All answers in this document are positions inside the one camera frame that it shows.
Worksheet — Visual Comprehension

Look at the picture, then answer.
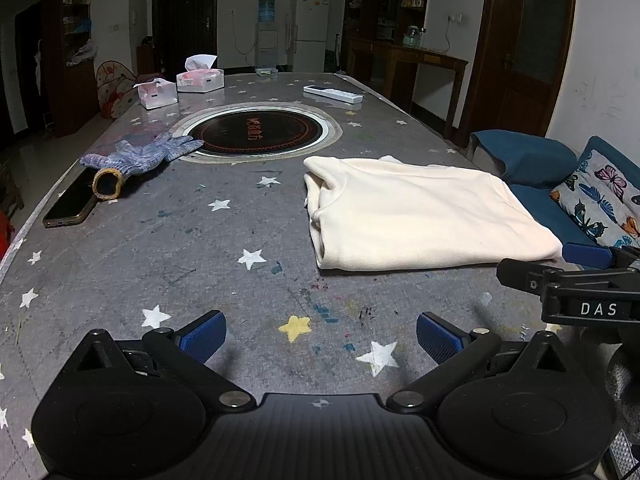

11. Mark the grey star-patterned tablecloth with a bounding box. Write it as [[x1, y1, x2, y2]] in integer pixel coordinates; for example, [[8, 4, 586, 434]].
[[0, 72, 608, 480]]

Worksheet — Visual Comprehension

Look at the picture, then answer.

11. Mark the white power strip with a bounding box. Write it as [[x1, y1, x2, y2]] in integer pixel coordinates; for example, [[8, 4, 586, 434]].
[[303, 85, 364, 105]]

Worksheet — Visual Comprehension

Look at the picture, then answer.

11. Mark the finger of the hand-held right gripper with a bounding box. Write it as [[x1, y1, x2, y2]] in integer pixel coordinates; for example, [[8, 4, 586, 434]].
[[562, 242, 640, 271], [496, 258, 640, 302]]

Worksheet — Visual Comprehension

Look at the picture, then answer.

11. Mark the cream sweatshirt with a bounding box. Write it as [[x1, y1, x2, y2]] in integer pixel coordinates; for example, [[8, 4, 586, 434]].
[[303, 155, 564, 272]]

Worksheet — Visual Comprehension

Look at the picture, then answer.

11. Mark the white water dispenser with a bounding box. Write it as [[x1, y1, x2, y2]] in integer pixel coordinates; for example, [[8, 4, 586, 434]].
[[255, 22, 279, 71]]

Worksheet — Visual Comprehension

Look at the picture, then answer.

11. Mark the small white pink tissue box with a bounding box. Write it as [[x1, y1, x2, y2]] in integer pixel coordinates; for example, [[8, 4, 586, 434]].
[[132, 78, 179, 110]]

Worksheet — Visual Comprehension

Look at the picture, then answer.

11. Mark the brown door with glass panel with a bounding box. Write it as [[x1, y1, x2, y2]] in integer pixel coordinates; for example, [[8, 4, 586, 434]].
[[457, 0, 578, 146]]

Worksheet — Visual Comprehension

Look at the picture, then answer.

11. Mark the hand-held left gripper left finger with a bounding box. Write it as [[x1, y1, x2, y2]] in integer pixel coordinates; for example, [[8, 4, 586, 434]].
[[65, 310, 257, 413]]

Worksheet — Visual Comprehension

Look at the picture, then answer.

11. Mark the red plastic stool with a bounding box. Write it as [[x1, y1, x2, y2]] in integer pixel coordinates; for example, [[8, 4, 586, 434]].
[[0, 208, 15, 261]]

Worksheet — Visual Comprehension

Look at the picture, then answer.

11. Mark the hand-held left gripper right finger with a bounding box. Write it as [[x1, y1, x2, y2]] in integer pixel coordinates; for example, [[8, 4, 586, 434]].
[[386, 311, 576, 411]]

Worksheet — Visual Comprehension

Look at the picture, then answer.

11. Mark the colourful patterned play tent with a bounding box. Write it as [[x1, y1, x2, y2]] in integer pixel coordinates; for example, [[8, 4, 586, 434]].
[[95, 60, 139, 120]]

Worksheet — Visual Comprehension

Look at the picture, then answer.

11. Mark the round black induction cooktop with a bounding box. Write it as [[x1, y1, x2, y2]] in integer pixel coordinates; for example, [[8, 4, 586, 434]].
[[172, 103, 344, 163]]

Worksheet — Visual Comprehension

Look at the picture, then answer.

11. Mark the blue sofa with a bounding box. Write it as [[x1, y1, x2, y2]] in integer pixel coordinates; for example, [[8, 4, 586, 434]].
[[470, 129, 640, 261]]

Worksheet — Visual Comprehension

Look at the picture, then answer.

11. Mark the dark smartphone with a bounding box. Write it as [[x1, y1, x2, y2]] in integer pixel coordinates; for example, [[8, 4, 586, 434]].
[[42, 166, 101, 229]]

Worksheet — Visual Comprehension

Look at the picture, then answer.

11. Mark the dark wooden display cabinet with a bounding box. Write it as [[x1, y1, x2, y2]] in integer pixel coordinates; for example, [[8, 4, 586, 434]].
[[42, 0, 99, 138]]

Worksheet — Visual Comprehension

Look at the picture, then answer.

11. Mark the tall dark bookshelf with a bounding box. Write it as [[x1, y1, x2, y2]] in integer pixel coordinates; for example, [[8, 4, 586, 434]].
[[345, 0, 432, 43]]

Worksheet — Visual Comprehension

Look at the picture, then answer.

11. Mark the white refrigerator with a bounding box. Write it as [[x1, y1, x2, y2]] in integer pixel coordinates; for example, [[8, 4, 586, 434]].
[[291, 0, 331, 74]]

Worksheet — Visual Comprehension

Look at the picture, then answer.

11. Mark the blue knitted work glove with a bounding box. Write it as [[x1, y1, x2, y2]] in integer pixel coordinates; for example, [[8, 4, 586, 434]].
[[80, 133, 205, 202]]

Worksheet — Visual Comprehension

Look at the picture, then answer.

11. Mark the dark wooden entrance door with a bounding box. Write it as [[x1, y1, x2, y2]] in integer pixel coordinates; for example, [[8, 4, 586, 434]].
[[151, 0, 220, 77]]

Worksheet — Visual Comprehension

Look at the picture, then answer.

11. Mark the butterfly print cushion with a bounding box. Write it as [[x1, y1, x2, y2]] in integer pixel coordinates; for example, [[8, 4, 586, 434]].
[[550, 150, 640, 249]]

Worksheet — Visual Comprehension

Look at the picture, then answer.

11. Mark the large white pink tissue box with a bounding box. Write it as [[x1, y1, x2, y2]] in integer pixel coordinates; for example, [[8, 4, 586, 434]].
[[176, 55, 224, 93]]

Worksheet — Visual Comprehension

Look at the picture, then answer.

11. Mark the dark wooden desk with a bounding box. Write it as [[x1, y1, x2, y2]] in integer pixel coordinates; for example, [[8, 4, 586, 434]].
[[346, 37, 469, 138]]

